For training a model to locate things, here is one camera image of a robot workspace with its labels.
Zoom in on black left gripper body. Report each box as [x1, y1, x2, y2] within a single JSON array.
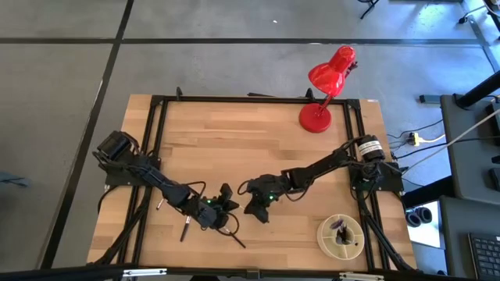
[[190, 194, 230, 232]]

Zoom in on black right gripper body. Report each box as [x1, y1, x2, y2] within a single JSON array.
[[246, 173, 294, 205]]

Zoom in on black silver-ferrule makeup brush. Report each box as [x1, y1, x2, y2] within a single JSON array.
[[179, 215, 193, 243]]

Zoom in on cream round divided container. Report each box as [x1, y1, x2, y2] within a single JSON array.
[[316, 213, 366, 261]]

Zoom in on red desk lamp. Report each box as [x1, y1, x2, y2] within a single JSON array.
[[298, 44, 359, 135]]

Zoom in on black headphones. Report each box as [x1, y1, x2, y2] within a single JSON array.
[[405, 205, 434, 229]]

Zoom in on yellow power strip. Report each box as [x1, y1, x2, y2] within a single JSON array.
[[406, 131, 423, 148]]

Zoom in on grey desk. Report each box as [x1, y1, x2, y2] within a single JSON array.
[[440, 93, 500, 207], [438, 194, 500, 279]]

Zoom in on black keyboard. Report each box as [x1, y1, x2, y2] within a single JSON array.
[[467, 232, 500, 279]]

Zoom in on black aluminium table frame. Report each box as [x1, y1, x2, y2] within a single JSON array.
[[87, 86, 420, 281]]

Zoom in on black floor cable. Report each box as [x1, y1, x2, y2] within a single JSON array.
[[389, 135, 500, 162]]

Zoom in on white cable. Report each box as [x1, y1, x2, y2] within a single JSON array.
[[402, 108, 500, 173]]

